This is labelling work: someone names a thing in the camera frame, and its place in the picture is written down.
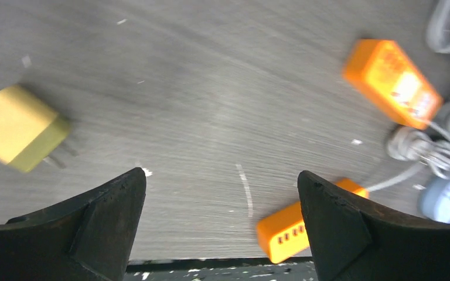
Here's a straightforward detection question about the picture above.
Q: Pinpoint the orange power strip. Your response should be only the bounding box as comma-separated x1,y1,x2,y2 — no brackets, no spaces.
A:
342,39,444,130
255,177,369,265

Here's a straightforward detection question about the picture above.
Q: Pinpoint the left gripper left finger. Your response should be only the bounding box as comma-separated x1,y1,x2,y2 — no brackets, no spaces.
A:
0,167,146,280

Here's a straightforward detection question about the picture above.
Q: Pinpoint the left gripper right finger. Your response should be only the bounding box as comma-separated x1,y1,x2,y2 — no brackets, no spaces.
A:
297,170,450,280

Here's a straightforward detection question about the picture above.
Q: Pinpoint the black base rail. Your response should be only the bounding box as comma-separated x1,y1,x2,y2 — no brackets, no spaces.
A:
123,257,318,281

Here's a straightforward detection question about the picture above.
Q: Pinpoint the grey coiled cable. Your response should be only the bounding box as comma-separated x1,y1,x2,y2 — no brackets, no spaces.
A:
366,101,450,193

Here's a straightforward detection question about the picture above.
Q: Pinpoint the yellow charger strip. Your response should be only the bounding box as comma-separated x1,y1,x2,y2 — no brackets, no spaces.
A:
0,84,71,173

